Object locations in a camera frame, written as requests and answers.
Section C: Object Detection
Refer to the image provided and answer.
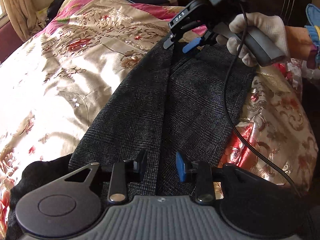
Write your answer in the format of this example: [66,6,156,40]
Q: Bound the dark grey knit pants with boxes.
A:
[69,41,255,196]

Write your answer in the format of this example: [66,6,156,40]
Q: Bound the right forearm blue sleeve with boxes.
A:
[285,3,320,81]

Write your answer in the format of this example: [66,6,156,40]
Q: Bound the white gloved right hand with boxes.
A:
[216,12,290,67]

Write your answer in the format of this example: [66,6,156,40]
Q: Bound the black garment at bed edge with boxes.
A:
[6,153,73,240]

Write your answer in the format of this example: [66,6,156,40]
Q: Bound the floral satin bedspread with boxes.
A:
[1,0,318,239]

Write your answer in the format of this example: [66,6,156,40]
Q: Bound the clutter pile beside headboard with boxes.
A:
[36,0,65,24]

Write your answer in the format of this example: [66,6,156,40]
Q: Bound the right beige curtain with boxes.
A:
[3,0,45,42]

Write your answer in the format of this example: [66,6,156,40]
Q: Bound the maroon padded bench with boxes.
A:
[0,22,23,62]

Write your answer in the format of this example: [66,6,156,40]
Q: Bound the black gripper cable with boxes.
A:
[212,0,301,197]

